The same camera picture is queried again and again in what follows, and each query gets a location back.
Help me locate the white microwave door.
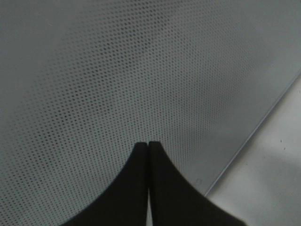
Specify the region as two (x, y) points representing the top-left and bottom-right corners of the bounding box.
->
(0, 0), (301, 226)

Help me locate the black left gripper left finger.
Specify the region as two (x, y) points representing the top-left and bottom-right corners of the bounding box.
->
(63, 142), (148, 226)

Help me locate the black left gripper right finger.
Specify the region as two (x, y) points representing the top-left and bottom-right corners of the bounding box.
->
(148, 141), (245, 226)

